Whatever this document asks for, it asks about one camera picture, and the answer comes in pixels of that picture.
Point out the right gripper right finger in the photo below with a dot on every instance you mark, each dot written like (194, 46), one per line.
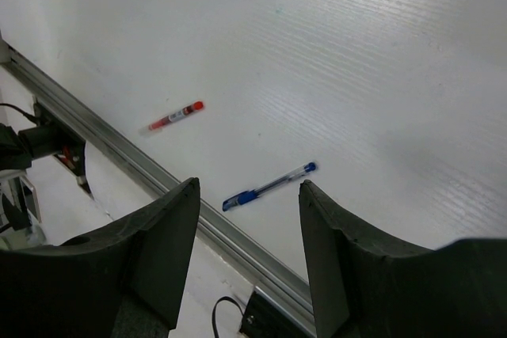
(365, 282)

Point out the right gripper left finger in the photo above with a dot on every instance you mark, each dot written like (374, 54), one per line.
(125, 279)

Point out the blue pen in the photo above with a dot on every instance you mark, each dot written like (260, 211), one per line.
(253, 194)

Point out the red pen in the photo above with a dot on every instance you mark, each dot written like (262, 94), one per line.
(172, 118)

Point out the aluminium frame rail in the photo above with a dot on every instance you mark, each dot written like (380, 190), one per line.
(275, 282)

